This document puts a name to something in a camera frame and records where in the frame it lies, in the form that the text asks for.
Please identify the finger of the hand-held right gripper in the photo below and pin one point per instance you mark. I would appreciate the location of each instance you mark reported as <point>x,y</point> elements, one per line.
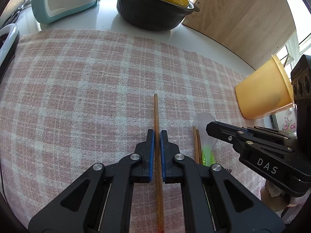
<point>218,131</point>
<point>267,133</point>

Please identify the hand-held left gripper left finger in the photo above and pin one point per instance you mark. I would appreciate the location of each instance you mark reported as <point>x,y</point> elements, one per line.
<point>151,155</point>

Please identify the black casserole pot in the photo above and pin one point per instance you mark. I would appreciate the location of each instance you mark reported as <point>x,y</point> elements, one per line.
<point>145,14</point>

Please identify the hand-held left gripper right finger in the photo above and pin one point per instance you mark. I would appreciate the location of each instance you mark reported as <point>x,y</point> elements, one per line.
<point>163,155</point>

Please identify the light wooden board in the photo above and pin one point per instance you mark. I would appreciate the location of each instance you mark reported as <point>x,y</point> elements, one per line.
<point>238,17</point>

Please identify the pink plaid tablecloth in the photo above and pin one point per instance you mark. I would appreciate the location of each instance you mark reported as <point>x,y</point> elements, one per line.
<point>73,89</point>

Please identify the metal fork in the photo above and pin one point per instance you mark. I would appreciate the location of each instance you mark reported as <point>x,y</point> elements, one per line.
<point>228,170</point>

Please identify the yellow plastic container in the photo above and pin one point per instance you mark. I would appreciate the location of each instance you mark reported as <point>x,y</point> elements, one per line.
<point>262,92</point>

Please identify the white window frame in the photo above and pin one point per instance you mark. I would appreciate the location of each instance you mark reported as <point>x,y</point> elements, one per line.
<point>294,43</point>

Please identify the green plastic spoon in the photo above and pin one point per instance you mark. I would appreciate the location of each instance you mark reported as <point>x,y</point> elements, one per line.
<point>204,126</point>

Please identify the white and teal cooker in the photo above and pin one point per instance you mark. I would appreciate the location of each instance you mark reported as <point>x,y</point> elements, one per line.
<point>41,4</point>

